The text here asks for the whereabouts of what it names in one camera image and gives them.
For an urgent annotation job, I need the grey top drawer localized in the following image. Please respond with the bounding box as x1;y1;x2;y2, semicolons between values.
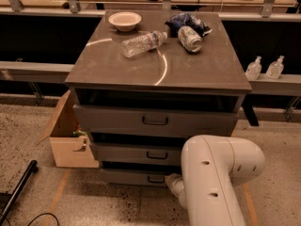
73;105;238;137

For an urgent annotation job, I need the grey middle drawer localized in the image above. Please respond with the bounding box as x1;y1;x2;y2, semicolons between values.
90;142;181;166

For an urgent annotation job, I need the cardboard box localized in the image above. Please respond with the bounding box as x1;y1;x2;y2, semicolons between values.
38;90;99;168

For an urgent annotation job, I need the grey bottom drawer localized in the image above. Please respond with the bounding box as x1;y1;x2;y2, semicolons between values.
99;168;172;187

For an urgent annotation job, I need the grey drawer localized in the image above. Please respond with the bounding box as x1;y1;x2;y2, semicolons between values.
73;105;238;137
99;168;172;187
90;142;181;166

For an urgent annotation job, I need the right sanitizer pump bottle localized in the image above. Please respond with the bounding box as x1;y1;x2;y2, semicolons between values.
266;56;284;79

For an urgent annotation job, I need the sanitizer pump bottle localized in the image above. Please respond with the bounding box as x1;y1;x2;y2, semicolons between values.
266;56;284;79
246;56;261;80

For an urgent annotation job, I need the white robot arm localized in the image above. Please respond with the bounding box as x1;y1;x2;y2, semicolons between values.
165;136;265;226

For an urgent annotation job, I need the blue chip bag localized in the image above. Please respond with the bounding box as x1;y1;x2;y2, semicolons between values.
165;12;212;38

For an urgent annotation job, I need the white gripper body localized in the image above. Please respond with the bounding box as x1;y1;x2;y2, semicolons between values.
165;173;184;197

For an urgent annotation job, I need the black pole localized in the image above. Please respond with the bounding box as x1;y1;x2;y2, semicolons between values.
0;160;39;226

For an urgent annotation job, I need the black floor cable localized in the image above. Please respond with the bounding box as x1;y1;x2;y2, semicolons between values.
26;212;60;226

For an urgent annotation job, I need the green item in box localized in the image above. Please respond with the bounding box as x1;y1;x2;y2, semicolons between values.
72;129;87;137

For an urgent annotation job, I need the grey drawer cabinet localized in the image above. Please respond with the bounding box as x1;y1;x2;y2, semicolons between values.
66;11;251;175

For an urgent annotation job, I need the crushed soda can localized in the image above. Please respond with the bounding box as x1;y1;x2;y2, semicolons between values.
178;25;203;53

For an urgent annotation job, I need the left sanitizer pump bottle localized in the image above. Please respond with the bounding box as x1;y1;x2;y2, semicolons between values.
246;56;261;80

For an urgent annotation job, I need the white bowl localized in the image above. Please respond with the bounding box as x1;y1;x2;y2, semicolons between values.
108;12;142;32

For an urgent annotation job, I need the clear plastic water bottle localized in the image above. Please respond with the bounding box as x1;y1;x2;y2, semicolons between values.
121;30;167;57

